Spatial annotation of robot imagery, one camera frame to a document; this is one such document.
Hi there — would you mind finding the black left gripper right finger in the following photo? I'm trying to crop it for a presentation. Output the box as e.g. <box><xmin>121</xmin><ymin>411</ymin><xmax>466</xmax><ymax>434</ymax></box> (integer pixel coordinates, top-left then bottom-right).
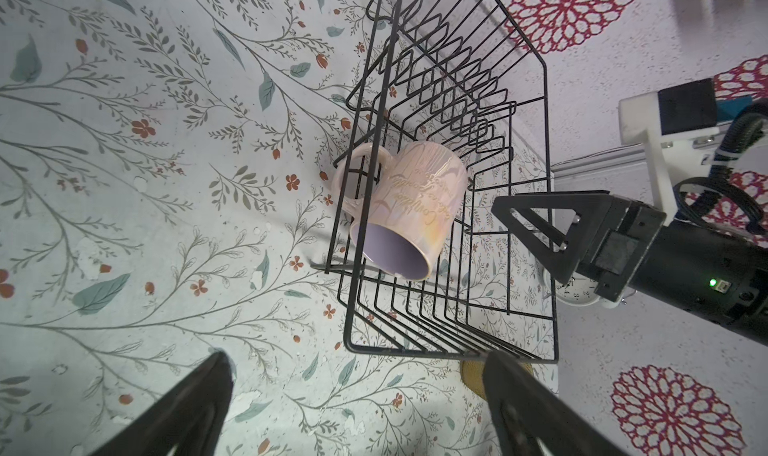
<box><xmin>482</xmin><ymin>351</ymin><xmax>624</xmax><ymax>455</ymax></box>

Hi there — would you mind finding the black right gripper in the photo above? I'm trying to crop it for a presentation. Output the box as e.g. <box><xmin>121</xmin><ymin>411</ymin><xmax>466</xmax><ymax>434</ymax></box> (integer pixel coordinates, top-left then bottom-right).
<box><xmin>491</xmin><ymin>191</ymin><xmax>666</xmax><ymax>302</ymax></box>

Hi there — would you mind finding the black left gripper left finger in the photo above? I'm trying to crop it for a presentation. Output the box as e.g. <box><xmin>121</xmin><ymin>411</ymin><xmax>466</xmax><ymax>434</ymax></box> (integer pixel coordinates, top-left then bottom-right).
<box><xmin>94</xmin><ymin>351</ymin><xmax>233</xmax><ymax>455</ymax></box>

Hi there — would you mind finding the pink iridescent mug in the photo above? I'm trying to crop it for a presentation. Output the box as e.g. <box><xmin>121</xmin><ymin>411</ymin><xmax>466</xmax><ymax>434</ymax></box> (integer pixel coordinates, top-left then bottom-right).
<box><xmin>331</xmin><ymin>141</ymin><xmax>469</xmax><ymax>281</ymax></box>

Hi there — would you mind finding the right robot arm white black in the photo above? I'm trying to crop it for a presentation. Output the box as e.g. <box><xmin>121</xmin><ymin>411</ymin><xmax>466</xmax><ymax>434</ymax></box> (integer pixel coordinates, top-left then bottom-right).
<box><xmin>491</xmin><ymin>191</ymin><xmax>767</xmax><ymax>344</ymax></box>

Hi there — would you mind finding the amber glass cup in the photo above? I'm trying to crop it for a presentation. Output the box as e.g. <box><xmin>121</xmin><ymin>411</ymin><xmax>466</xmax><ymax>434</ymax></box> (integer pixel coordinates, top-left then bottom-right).
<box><xmin>460</xmin><ymin>352</ymin><xmax>537</xmax><ymax>402</ymax></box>

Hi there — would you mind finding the white twin bell alarm clock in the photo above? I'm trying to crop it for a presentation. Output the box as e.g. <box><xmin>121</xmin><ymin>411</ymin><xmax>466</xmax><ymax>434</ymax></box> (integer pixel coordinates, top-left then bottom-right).
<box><xmin>537</xmin><ymin>267</ymin><xmax>637</xmax><ymax>309</ymax></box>

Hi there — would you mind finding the black wire dish rack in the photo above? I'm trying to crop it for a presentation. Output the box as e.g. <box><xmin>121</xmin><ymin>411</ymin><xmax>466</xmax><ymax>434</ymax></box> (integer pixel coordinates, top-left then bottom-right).
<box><xmin>322</xmin><ymin>0</ymin><xmax>559</xmax><ymax>365</ymax></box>

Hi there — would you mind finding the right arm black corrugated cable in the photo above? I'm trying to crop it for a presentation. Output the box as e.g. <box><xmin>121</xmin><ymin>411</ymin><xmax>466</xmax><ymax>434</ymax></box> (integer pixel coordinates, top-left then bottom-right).
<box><xmin>671</xmin><ymin>113</ymin><xmax>768</xmax><ymax>229</ymax></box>

